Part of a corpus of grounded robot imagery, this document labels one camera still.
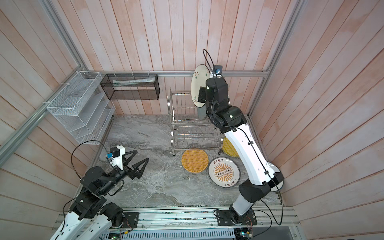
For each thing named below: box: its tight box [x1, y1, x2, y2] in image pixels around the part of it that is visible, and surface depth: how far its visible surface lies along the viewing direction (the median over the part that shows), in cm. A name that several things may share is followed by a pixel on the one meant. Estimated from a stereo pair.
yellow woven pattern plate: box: [222, 137, 240, 158], surface depth 100 cm
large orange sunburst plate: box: [208, 156, 241, 188], surface depth 92 cm
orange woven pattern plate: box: [181, 149, 209, 173], surface depth 97 cm
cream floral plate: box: [191, 64, 211, 108], surface depth 76 cm
